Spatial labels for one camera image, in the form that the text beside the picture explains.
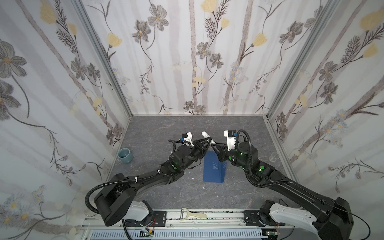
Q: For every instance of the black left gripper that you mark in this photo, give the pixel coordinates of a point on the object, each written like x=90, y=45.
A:
x=196, y=146

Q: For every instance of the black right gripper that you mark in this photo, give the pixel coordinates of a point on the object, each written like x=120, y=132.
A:
x=222, y=151

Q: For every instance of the white glue stick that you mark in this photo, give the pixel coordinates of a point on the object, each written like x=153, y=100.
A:
x=206, y=135

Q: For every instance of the dark blue envelope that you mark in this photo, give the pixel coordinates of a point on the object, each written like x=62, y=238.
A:
x=214, y=170

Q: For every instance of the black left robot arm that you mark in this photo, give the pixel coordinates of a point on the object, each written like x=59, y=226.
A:
x=113, y=199

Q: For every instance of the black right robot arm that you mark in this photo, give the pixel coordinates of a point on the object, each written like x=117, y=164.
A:
x=328, y=218

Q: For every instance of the clear glass cup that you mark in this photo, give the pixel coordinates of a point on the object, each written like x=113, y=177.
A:
x=274, y=157

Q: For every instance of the teal ceramic cup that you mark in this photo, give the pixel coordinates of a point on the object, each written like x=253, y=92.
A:
x=125, y=155

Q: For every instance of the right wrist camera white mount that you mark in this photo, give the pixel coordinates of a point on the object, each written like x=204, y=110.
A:
x=231, y=136

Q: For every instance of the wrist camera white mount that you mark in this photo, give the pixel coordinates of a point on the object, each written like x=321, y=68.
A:
x=187, y=137
x=231, y=136

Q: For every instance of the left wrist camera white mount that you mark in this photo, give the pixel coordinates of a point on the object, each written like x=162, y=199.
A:
x=187, y=137

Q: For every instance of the cream handled peeler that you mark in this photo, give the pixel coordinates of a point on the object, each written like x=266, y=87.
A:
x=193, y=214

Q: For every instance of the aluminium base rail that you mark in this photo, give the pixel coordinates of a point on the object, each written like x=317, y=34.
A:
x=220, y=224

